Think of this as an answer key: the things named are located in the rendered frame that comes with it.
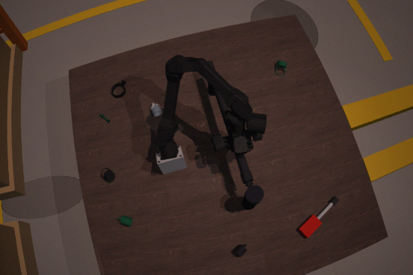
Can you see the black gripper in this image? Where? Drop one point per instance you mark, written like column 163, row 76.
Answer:
column 221, row 143

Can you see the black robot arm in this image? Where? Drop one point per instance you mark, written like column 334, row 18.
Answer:
column 236, row 100

